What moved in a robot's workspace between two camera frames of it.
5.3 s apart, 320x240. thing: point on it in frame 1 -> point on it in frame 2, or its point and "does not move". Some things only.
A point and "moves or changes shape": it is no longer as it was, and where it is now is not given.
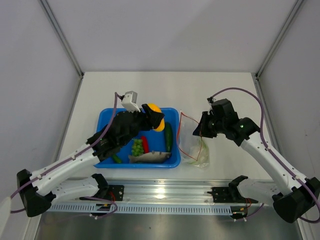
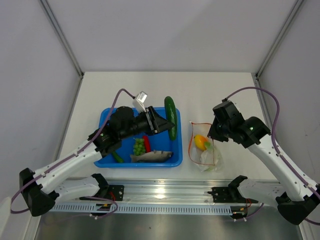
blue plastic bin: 156,139 does not move
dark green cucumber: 168,137 -> 171,114
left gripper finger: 154,118 -> 163,124
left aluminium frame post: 71,51 does not move
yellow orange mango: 156,108 moves or changes shape
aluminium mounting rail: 190,190 does not move
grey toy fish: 149,157 does not move
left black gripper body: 140,123 does not move
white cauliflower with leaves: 199,154 -> 209,160
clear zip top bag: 193,149 moves or changes shape
